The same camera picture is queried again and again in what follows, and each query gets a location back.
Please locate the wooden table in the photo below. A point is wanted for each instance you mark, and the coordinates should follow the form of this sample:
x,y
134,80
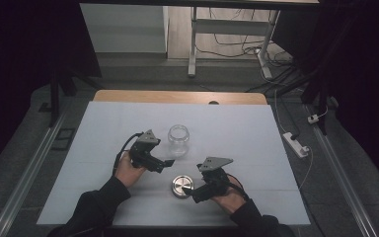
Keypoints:
x,y
177,96

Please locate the aluminium floor rail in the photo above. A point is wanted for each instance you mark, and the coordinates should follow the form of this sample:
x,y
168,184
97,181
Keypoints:
x,y
343,179
26,179

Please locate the grey wall panel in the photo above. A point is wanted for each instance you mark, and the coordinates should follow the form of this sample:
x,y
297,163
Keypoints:
x,y
123,29

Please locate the black rectangular floor frame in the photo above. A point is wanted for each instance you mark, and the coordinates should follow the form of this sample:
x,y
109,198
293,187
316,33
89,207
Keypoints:
x,y
56,144

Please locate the clear glass jar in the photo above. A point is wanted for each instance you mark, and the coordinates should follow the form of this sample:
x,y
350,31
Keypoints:
x,y
178,140

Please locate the white desk frame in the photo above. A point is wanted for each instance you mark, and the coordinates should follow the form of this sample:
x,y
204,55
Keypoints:
x,y
230,27

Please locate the person's left hand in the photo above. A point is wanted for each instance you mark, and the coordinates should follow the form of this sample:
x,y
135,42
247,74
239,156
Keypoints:
x,y
128,173

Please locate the black metal stand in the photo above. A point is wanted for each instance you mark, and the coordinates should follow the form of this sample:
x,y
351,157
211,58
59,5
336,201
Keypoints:
x,y
54,98
322,89

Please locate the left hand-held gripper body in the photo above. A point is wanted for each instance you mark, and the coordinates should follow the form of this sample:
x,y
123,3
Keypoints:
x,y
143,153

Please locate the person's right hand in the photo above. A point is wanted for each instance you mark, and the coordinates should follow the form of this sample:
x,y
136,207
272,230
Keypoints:
x,y
230,200

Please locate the round silver metal lid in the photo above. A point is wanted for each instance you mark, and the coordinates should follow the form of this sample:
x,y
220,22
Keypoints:
x,y
179,186

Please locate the white table mat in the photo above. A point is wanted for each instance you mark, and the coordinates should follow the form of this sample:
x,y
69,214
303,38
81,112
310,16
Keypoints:
x,y
230,131

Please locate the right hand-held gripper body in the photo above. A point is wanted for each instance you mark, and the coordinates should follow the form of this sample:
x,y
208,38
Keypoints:
x,y
215,182

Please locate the white power strip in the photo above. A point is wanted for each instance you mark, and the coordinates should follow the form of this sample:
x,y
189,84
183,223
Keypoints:
x,y
295,144

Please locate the small white adapter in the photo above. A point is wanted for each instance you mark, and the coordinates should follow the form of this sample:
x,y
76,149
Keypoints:
x,y
313,118

